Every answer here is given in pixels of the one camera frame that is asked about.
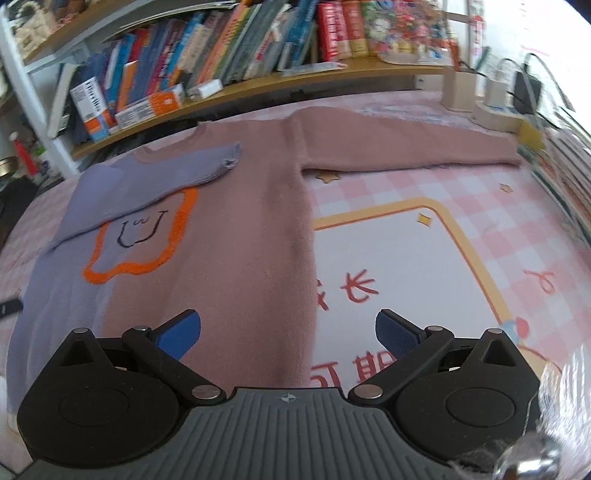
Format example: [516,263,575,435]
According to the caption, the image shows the black power adapter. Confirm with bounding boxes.
[513,71,542,115]

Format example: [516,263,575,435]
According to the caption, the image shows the beige power strip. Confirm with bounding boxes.
[471,102,525,132]

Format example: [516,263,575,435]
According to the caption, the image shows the tall white orange toothpaste box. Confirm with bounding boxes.
[69,76,118,141]

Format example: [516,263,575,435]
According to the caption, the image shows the pink printed desk mat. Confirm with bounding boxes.
[0,90,583,467]

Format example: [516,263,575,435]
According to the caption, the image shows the colourful figurine display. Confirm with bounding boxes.
[379,0,459,64]

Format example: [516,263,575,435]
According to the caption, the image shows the white charger block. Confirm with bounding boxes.
[187,79,223,100]

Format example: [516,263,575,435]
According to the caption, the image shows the pink and purple sweater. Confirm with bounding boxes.
[9,108,525,416]

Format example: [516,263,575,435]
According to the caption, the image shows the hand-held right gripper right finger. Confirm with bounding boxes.
[347,308,532,407]

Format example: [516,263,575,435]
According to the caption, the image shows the stack of colourful booklets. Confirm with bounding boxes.
[517,106,591,252]

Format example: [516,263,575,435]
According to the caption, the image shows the red tassel ornament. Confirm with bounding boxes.
[11,131,41,177]

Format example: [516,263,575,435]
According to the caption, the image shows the flat pale packet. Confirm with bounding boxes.
[281,62,347,77]

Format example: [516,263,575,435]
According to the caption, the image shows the long white orange toothpaste box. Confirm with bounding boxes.
[115,84,187,130]

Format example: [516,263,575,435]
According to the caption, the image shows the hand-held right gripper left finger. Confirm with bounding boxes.
[55,310,227,407]

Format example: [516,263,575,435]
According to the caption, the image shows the wooden bookshelf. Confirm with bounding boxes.
[0,0,462,176]

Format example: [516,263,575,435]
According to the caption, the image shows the row of books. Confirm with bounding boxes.
[69,0,458,144]

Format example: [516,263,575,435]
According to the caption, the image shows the white plug adapter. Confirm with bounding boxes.
[485,58,514,109]

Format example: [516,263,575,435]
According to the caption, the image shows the beige pen holder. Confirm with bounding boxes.
[441,69,476,113]

